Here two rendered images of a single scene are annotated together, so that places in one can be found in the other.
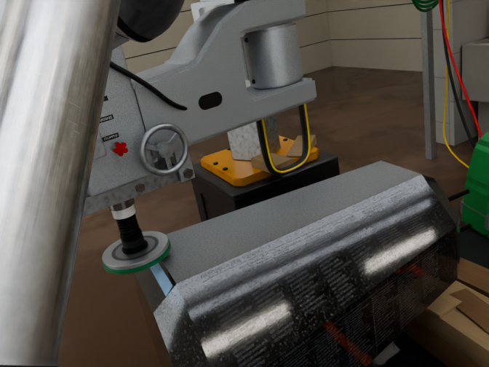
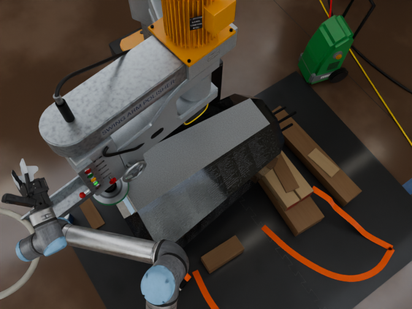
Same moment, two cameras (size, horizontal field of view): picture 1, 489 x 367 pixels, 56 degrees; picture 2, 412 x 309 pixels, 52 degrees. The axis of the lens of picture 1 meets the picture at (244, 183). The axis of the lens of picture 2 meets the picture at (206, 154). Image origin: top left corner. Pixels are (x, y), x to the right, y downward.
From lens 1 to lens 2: 1.72 m
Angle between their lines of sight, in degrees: 45
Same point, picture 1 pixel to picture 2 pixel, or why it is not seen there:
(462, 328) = (271, 181)
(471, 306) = (279, 167)
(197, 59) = (152, 120)
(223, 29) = (168, 103)
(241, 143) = not seen: hidden behind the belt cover
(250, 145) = not seen: hidden behind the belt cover
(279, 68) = (197, 95)
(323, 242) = (210, 176)
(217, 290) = (157, 210)
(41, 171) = not seen: outside the picture
